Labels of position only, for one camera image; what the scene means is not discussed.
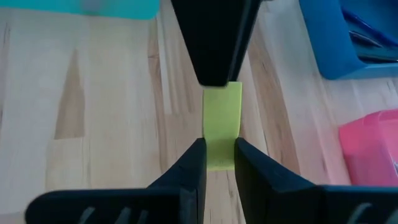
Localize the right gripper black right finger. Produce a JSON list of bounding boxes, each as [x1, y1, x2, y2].
[[234, 138, 398, 224]]

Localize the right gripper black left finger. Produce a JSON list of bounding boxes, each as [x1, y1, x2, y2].
[[25, 138, 208, 224]]

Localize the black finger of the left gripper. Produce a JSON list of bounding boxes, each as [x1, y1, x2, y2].
[[216, 0, 262, 87], [170, 0, 218, 87]]

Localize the yellow eraser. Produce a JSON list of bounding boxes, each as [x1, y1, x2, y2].
[[201, 81, 243, 172]]

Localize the blue pen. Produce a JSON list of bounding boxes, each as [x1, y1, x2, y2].
[[341, 6, 398, 47]]

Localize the black pen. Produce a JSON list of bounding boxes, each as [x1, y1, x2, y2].
[[348, 29, 398, 63]]

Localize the green plastic bin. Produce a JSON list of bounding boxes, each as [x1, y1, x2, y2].
[[0, 0, 161, 21]]

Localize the blue plastic bin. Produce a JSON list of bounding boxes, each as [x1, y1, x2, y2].
[[298, 0, 398, 80]]

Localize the pink plastic bin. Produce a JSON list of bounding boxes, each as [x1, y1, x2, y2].
[[338, 109, 398, 187]]

